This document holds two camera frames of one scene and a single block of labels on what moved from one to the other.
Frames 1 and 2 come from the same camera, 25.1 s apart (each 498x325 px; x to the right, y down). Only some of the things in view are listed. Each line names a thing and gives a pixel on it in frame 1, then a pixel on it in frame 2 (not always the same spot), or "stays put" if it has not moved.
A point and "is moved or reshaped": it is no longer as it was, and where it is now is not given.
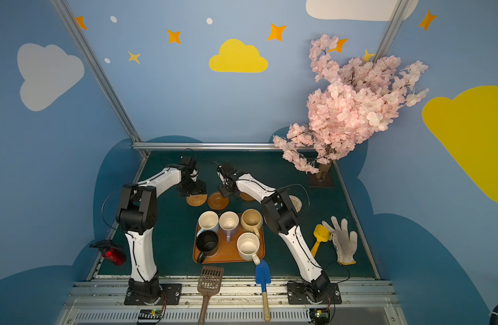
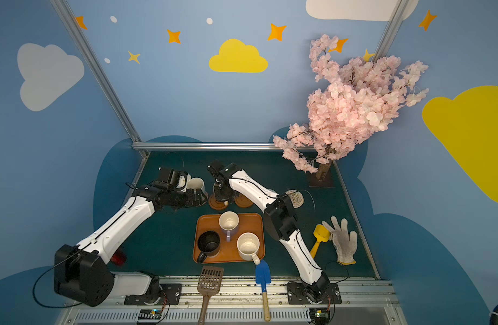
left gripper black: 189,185 to 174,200
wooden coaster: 246,197 is moved or reshaped
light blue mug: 208,221 is moved or reshaped
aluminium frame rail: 228,146 stays put
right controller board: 320,316 stays put
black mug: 207,243 stays put
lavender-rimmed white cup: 229,223 stays put
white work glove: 344,243 stays put
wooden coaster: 217,201 stays put
